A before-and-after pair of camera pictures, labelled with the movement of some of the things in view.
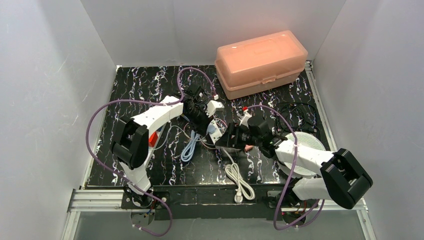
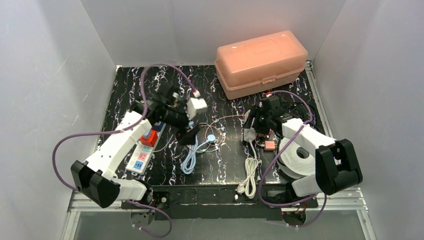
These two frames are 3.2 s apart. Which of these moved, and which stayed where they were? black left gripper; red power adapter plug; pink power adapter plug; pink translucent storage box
Moved: pink power adapter plug; black left gripper
Stayed: pink translucent storage box; red power adapter plug
